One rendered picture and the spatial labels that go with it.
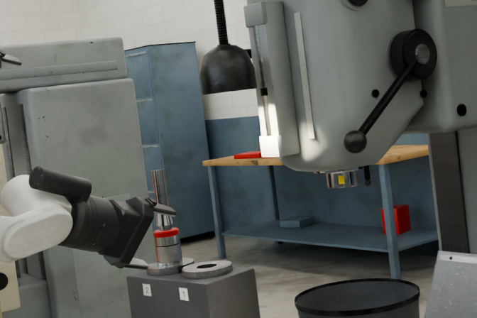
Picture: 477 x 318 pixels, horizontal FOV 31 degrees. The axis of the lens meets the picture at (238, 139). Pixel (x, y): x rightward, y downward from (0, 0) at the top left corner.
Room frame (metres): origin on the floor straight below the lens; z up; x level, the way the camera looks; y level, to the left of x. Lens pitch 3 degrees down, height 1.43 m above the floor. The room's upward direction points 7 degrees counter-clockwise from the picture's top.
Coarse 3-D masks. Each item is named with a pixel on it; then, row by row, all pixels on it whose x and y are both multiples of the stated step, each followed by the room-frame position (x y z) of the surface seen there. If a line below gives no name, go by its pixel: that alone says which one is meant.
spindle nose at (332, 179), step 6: (330, 174) 1.24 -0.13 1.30; (336, 174) 1.23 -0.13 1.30; (342, 174) 1.23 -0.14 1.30; (348, 174) 1.23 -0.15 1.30; (354, 174) 1.23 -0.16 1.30; (330, 180) 1.24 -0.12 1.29; (336, 180) 1.23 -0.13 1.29; (348, 180) 1.23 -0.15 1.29; (354, 180) 1.23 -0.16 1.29; (330, 186) 1.24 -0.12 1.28; (336, 186) 1.23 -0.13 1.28; (342, 186) 1.23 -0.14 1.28; (348, 186) 1.23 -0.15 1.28
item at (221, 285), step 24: (192, 264) 1.55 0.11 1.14; (216, 264) 1.52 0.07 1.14; (144, 288) 1.55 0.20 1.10; (168, 288) 1.50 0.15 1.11; (192, 288) 1.45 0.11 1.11; (216, 288) 1.44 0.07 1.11; (240, 288) 1.48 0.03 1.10; (144, 312) 1.55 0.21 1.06; (168, 312) 1.51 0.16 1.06; (192, 312) 1.46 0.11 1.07; (216, 312) 1.44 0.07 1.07; (240, 312) 1.48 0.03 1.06
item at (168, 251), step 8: (160, 240) 1.56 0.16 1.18; (168, 240) 1.56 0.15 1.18; (176, 240) 1.57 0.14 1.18; (160, 248) 1.56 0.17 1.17; (168, 248) 1.56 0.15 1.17; (176, 248) 1.57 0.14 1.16; (160, 256) 1.57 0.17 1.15; (168, 256) 1.56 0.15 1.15; (176, 256) 1.57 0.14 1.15; (160, 264) 1.57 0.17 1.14; (168, 264) 1.56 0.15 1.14
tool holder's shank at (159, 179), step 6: (156, 174) 1.58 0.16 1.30; (162, 174) 1.57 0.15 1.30; (156, 180) 1.58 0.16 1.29; (162, 180) 1.57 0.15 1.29; (156, 186) 1.57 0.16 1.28; (162, 186) 1.57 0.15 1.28; (156, 192) 1.57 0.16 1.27; (162, 192) 1.57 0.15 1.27; (156, 198) 1.58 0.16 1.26; (162, 198) 1.57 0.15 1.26; (168, 204) 1.58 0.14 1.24; (162, 216) 1.57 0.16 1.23; (168, 216) 1.57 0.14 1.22; (162, 222) 1.57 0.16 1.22; (168, 222) 1.57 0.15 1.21; (162, 228) 1.57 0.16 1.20; (168, 228) 1.57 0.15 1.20
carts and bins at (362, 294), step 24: (312, 288) 3.40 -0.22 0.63; (336, 288) 3.44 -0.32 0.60; (360, 288) 3.44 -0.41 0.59; (384, 288) 3.40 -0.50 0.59; (408, 288) 3.30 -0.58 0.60; (312, 312) 3.07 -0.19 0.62; (336, 312) 3.01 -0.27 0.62; (360, 312) 2.99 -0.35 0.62; (384, 312) 3.00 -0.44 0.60; (408, 312) 3.06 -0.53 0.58
